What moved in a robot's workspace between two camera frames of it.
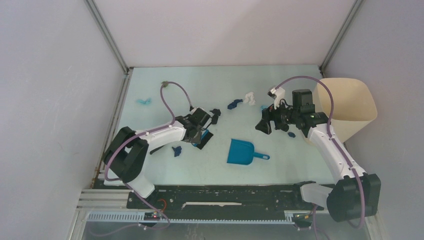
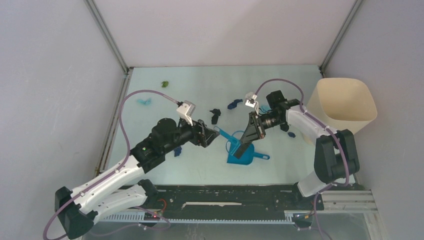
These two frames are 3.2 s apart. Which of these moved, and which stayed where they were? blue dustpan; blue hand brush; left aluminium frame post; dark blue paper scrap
Moved: blue hand brush
Stayed: left aluminium frame post; blue dustpan; dark blue paper scrap
